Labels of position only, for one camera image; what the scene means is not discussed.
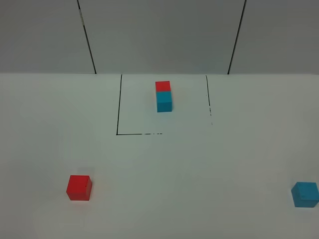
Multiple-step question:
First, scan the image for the blue template cube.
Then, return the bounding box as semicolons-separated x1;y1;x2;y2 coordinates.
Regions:
156;91;172;113

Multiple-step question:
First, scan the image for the red template cube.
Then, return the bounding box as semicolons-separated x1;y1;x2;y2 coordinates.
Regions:
155;81;171;92

